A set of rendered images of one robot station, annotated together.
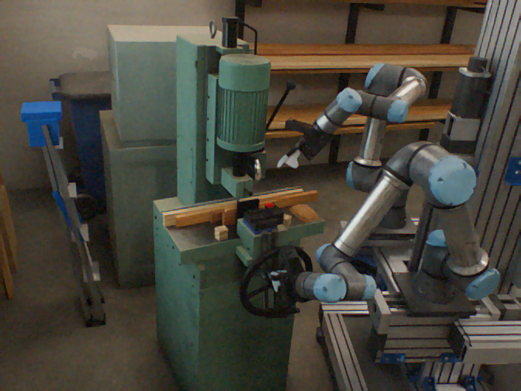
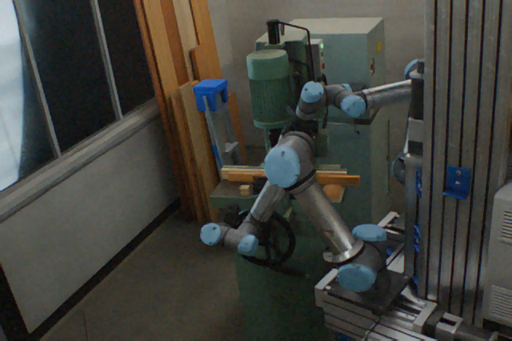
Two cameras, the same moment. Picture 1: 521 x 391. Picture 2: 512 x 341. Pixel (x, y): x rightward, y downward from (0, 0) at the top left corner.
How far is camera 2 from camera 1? 1.56 m
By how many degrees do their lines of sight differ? 43
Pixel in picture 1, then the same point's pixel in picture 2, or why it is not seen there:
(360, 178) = (398, 171)
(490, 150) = (425, 154)
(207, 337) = (243, 274)
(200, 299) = not seen: hidden behind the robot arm
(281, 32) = not seen: outside the picture
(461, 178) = (280, 165)
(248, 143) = (266, 121)
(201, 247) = (226, 198)
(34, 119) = (199, 91)
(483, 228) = (438, 238)
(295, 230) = not seen: hidden behind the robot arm
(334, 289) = (207, 234)
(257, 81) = (264, 72)
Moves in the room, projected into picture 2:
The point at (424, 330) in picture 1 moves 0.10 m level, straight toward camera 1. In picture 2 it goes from (353, 316) to (329, 325)
